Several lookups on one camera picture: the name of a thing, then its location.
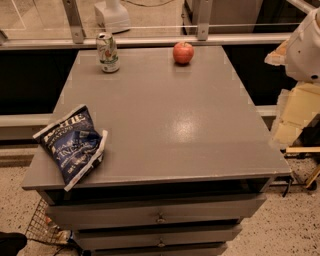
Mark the grey drawer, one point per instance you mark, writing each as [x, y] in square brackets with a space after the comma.
[206, 249]
[155, 212]
[157, 237]

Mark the wire mesh basket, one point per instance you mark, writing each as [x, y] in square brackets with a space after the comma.
[42, 229]

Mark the grey drawer cabinet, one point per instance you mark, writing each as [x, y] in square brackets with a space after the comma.
[173, 132]

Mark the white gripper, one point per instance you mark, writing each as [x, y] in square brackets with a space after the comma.
[304, 53]

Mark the black object bottom left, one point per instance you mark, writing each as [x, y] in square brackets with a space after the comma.
[11, 243]

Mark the metal railing frame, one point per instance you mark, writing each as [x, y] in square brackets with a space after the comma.
[43, 24]

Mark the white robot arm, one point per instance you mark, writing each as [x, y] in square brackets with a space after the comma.
[311, 140]

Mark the bottom grey drawer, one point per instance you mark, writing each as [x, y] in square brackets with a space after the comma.
[206, 249]

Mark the blue chip bag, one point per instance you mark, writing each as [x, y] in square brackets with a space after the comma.
[74, 145]

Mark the red apple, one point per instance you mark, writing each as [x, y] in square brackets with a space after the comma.
[183, 52]

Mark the top grey drawer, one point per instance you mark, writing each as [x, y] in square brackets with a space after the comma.
[155, 212]

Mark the green white soda can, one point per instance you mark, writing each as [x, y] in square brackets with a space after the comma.
[107, 52]

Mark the middle grey drawer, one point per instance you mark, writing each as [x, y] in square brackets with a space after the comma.
[157, 237]

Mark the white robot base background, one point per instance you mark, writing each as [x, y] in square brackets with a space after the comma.
[112, 16]

